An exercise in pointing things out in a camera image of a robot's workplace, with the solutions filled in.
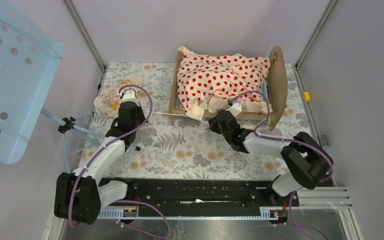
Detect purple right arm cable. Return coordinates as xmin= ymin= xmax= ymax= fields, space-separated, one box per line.
xmin=228 ymin=90 xmax=335 ymax=240

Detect yellow clip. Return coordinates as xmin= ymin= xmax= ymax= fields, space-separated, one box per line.
xmin=304 ymin=91 xmax=311 ymax=103

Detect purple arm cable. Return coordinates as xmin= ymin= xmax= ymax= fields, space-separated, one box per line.
xmin=66 ymin=84 xmax=172 ymax=240
xmin=228 ymin=90 xmax=335 ymax=240

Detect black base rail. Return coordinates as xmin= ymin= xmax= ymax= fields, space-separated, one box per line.
xmin=97 ymin=177 xmax=301 ymax=219

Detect grey cable duct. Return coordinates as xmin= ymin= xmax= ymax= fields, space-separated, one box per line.
xmin=97 ymin=207 xmax=279 ymax=221

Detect red strawberry print duvet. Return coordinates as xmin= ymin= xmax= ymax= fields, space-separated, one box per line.
xmin=176 ymin=46 xmax=272 ymax=120

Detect blue perforated music stand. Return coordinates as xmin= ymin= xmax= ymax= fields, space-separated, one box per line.
xmin=0 ymin=0 xmax=142 ymax=165

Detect wooden pet bed frame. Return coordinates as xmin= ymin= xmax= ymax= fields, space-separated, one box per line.
xmin=168 ymin=46 xmax=288 ymax=131

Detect blue striped mattress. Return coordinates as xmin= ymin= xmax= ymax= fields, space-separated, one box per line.
xmin=262 ymin=82 xmax=269 ymax=100

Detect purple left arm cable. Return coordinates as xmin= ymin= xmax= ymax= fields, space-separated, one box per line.
xmin=66 ymin=84 xmax=172 ymax=240

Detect floral table mat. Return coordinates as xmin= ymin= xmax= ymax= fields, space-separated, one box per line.
xmin=75 ymin=62 xmax=324 ymax=182

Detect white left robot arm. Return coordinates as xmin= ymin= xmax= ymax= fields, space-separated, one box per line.
xmin=53 ymin=85 xmax=148 ymax=226

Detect checkered ruffled pillow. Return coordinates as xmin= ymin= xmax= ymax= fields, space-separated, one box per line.
xmin=93 ymin=74 xmax=143 ymax=118

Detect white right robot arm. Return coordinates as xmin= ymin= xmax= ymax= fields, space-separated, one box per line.
xmin=208 ymin=102 xmax=333 ymax=206

